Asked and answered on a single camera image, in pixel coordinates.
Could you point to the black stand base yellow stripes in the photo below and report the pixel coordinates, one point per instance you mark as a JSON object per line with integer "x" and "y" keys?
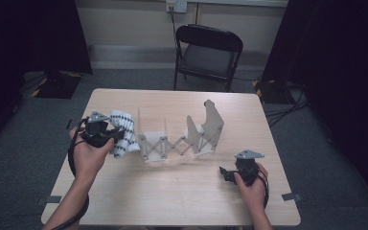
{"x": 56, "y": 84}
{"x": 268, "y": 91}

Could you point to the person's left hand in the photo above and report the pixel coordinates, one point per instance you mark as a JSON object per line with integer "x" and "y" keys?
{"x": 89, "y": 159}

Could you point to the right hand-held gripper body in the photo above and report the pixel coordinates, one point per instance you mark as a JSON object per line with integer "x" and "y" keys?
{"x": 247, "y": 169}

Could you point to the person's right hand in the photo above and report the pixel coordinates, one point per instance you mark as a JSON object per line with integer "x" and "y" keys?
{"x": 254, "y": 191}

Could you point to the white wall socket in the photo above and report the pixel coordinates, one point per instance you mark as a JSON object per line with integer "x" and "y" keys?
{"x": 176, "y": 5}

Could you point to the white expandable divider rack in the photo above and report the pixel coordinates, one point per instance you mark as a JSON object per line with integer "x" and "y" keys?
{"x": 179, "y": 137}

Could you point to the white cloth with black pattern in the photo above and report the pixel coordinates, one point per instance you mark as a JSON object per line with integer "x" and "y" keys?
{"x": 126, "y": 134}

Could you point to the grey tape strip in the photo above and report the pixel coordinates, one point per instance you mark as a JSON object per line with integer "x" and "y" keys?
{"x": 291, "y": 197}
{"x": 49, "y": 200}

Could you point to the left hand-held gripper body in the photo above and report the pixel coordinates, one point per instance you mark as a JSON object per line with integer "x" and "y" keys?
{"x": 97, "y": 132}

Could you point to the dark curtain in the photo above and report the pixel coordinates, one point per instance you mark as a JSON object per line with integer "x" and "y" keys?
{"x": 338, "y": 80}
{"x": 19, "y": 48}

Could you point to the black folding chair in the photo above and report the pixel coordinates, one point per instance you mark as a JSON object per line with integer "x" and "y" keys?
{"x": 207, "y": 57}

